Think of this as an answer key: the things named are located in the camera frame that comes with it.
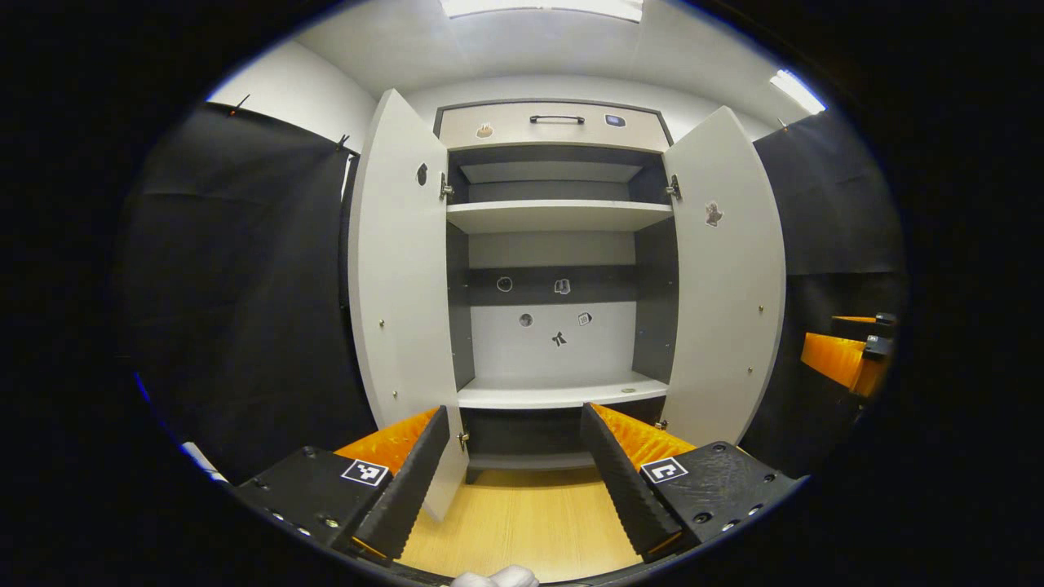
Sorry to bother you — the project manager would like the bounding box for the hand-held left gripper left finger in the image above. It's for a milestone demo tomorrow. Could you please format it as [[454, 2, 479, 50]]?
[[235, 404, 452, 563]]

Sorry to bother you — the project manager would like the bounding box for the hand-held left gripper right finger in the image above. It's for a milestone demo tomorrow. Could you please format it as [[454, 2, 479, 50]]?
[[580, 401, 806, 564]]

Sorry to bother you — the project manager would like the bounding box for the beige cabinet door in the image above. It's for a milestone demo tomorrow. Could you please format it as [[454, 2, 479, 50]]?
[[348, 88, 472, 523], [659, 106, 788, 448]]

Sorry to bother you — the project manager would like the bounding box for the grey double-door shoe cabinet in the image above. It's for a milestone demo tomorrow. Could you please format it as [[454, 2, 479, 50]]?
[[432, 98, 682, 483]]

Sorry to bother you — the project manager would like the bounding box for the low white cabinet shelf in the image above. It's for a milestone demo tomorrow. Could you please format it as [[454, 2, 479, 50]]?
[[457, 371, 670, 410]]

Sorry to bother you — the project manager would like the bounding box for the wide white cabinet shelf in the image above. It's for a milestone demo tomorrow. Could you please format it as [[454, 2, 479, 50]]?
[[446, 200, 675, 236]]

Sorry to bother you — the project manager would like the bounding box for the beige cabinet drawer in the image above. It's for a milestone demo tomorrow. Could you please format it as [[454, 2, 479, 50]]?
[[438, 102, 671, 153]]

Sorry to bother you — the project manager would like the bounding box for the black backdrop cloth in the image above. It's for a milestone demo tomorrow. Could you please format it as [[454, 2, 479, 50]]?
[[122, 102, 380, 486], [738, 110, 908, 482]]

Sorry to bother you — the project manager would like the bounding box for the small ceiling light panel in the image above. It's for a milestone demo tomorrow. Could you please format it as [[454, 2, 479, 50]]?
[[769, 69, 826, 115]]

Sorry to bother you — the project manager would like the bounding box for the long ceiling light panel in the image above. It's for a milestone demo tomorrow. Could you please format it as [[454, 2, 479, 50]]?
[[440, 0, 645, 23]]

